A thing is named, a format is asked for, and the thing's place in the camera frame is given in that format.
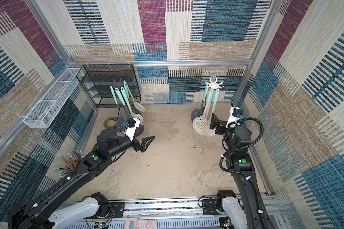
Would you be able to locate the white skimmer mint handle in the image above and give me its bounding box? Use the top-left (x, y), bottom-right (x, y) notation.
top-left (124, 81), bottom-right (146, 112)

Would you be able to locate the grey utensil rack stand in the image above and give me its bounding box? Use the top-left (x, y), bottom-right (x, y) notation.
top-left (111, 80), bottom-right (144, 137)

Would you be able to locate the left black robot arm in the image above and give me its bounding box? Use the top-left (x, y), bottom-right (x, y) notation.
top-left (8, 129), bottom-right (155, 229)

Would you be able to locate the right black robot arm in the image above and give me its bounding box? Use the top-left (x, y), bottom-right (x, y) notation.
top-left (209, 112), bottom-right (274, 229)

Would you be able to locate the white utensil rack stand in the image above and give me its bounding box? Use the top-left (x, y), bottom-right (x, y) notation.
top-left (208, 78), bottom-right (224, 93)

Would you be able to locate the black mesh shelf rack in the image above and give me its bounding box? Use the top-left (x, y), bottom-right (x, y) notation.
top-left (76, 64), bottom-right (141, 108)

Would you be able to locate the red pencil cup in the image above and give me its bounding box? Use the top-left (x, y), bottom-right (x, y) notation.
top-left (54, 151), bottom-right (84, 176)

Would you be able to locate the pink calculator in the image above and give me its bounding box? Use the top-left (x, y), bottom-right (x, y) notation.
top-left (124, 218), bottom-right (158, 229)

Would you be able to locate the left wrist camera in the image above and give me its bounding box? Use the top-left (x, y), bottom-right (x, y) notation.
top-left (124, 118), bottom-right (140, 140)

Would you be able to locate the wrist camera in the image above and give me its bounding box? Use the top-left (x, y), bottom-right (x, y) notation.
top-left (124, 118), bottom-right (140, 140)
top-left (226, 106), bottom-right (243, 129)

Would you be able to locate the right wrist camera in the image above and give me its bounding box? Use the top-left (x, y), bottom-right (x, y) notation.
top-left (226, 106), bottom-right (243, 129)

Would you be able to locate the grey duct tape roll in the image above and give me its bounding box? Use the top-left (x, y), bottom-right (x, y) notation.
top-left (103, 117), bottom-right (117, 129)

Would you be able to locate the white wire wall basket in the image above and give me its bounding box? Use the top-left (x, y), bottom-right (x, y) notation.
top-left (24, 68), bottom-right (80, 128)

